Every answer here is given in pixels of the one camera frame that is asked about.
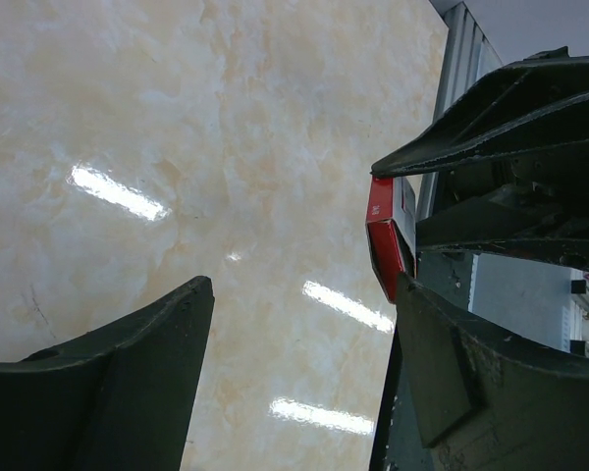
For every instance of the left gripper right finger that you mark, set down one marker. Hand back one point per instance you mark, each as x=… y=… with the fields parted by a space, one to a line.
x=463 y=393

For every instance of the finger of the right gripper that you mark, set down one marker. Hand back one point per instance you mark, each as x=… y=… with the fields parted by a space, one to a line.
x=521 y=226
x=530 y=106

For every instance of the red staple box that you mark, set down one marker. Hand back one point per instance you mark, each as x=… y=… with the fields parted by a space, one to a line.
x=391 y=231

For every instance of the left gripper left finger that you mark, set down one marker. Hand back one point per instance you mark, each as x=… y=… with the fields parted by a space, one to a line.
x=117 y=398

